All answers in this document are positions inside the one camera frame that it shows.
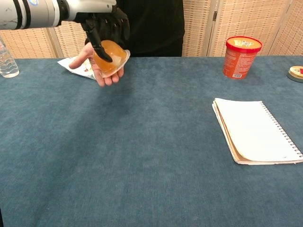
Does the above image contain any person's bare hand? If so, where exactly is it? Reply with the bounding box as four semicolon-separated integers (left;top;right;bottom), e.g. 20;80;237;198
69;42;125;87

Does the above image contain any orange tub with red lid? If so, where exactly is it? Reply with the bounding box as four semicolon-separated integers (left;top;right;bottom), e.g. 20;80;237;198
222;35;263;80

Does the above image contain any person's black clothed torso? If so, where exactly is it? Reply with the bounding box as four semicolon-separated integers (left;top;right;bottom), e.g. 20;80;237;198
118;0;185;57

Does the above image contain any round tin with printed lid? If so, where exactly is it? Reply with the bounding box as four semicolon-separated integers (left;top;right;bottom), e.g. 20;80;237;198
287;66;303;83

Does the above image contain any orange jelly cup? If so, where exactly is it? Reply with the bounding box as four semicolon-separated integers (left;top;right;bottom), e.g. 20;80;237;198
92;40;131;79

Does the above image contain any woven folding screen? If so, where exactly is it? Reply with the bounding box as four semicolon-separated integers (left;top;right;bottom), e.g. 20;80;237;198
0;0;303;59

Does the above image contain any clear plastic water bottle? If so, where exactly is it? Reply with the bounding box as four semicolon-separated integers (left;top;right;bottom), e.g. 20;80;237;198
0;35;20;79

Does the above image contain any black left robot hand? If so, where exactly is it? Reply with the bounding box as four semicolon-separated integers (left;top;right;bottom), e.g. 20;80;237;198
59;0;131;63

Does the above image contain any blue table cloth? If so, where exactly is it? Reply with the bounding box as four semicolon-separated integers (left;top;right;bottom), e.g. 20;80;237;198
0;55;303;227

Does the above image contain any white spiral notebook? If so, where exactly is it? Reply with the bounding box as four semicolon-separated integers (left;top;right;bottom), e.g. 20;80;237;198
212;97;303;165

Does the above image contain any white printed snack bag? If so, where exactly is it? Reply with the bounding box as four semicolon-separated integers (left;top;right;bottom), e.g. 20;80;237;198
57;56;97;80

